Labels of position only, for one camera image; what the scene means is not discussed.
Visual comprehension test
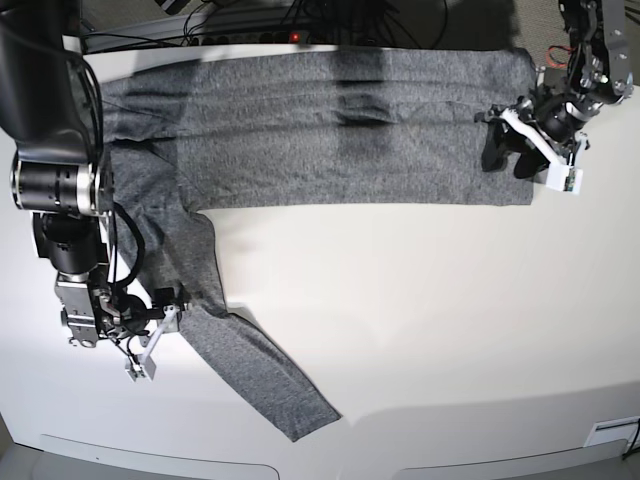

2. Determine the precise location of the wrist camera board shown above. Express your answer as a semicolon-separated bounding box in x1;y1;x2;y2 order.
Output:
125;354;156;382
544;165;583;195

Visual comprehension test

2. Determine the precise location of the grey long-sleeve T-shirt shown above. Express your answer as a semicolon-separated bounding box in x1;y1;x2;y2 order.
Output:
101;48;536;441

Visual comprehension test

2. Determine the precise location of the white power strip red switch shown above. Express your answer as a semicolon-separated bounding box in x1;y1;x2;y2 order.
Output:
189;28;311;46

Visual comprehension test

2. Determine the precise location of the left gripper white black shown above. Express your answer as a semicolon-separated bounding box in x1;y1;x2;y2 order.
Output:
474;97;588;179

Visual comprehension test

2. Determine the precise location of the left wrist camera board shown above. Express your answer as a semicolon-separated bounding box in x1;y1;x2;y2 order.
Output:
544;165;583;195

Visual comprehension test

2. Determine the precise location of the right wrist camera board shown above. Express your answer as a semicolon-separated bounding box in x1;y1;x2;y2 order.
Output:
125;354;156;382

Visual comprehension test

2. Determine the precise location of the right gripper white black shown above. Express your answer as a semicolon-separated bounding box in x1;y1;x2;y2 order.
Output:
107;285;192;357

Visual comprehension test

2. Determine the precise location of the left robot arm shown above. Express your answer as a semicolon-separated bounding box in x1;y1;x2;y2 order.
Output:
475;1;633;192

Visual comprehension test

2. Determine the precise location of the white label plate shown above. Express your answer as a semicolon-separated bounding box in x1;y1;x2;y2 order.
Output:
584;416;639;449

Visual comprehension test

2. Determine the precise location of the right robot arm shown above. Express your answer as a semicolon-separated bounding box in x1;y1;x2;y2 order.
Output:
1;1;183;377

